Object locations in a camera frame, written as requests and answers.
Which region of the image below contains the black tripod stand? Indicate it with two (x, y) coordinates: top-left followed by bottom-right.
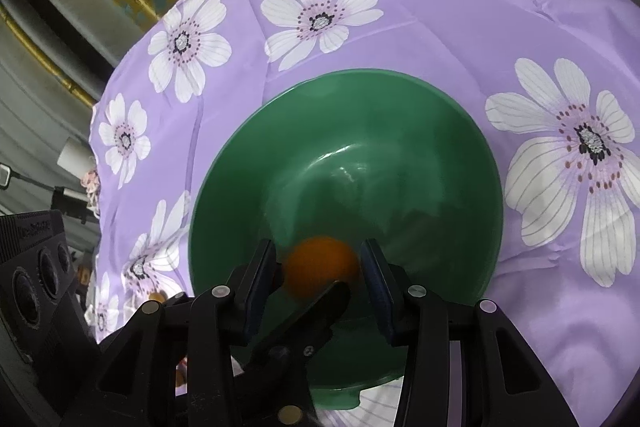
(1, 162), (99, 225)

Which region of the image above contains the purple floral tablecloth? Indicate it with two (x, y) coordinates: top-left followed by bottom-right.
(87, 0), (639, 426)

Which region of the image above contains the small tan longan fruit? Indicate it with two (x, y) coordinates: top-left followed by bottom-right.
(148, 291), (167, 303)

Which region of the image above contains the white paper roll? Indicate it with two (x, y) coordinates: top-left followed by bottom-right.
(56, 138), (96, 179)

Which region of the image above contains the green plastic bowl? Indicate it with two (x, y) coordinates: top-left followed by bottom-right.
(189, 69), (503, 413)

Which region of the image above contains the small orange tangerine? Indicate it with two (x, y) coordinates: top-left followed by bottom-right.
(282, 236), (360, 301)

